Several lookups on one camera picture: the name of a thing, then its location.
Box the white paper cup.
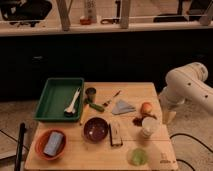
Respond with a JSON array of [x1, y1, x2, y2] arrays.
[[141, 117, 160, 138]]

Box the green cucumber toy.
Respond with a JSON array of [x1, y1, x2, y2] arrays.
[[85, 99, 105, 112]]

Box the dark brown scraps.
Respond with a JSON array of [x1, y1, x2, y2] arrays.
[[132, 115, 157, 126]]

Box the dark metal cup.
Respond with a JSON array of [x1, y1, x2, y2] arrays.
[[85, 87, 96, 102]]

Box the white spoon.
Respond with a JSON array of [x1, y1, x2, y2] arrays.
[[64, 88, 81, 116]]

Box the black office chair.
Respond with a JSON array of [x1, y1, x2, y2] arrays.
[[0, 0, 52, 27]]

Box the purple bowl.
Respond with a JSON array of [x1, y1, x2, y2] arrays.
[[83, 117, 108, 143]]

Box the yellow banana toy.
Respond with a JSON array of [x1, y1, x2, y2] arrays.
[[79, 104, 89, 125]]

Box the red object on shelf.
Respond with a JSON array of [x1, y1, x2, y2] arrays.
[[80, 18, 92, 25]]

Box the orange bowl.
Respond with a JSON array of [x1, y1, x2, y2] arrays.
[[35, 130, 66, 161]]

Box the green plastic tray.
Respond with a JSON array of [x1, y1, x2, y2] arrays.
[[34, 78, 84, 122]]

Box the grey towel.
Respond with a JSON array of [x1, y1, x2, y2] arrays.
[[111, 100, 136, 115]]

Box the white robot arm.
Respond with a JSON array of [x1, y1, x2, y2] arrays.
[[159, 62, 213, 124]]

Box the green plastic cup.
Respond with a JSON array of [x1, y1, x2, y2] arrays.
[[127, 148, 148, 166]]

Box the black pole stand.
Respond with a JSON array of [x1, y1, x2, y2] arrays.
[[14, 123, 26, 171]]

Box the red apple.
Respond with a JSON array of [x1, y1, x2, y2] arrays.
[[140, 102, 153, 114]]

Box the black floor cable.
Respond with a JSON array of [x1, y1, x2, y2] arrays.
[[169, 132, 213, 171]]

